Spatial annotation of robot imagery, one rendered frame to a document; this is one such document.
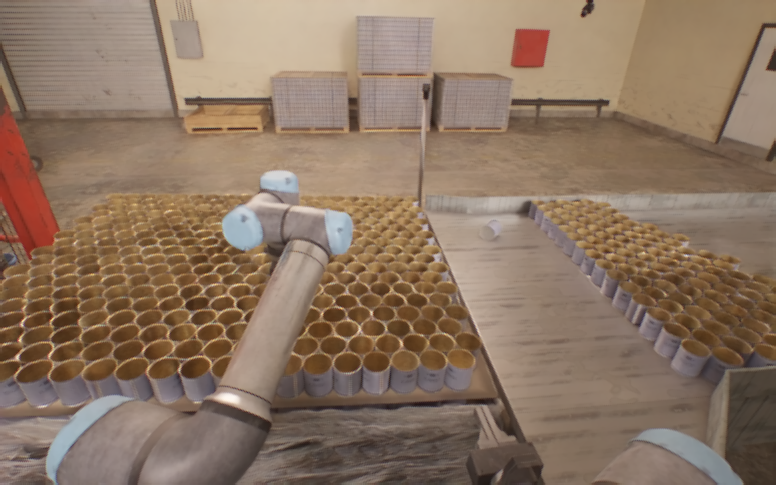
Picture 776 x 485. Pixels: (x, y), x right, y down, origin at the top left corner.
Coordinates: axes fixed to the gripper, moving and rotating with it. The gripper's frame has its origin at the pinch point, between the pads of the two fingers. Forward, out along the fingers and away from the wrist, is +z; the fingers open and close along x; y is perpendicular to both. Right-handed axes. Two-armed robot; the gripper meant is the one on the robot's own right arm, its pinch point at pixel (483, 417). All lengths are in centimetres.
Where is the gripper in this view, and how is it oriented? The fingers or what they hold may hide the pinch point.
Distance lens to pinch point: 94.4
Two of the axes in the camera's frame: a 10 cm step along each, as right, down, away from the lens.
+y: -0.5, 8.8, 4.8
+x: 9.8, -0.4, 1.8
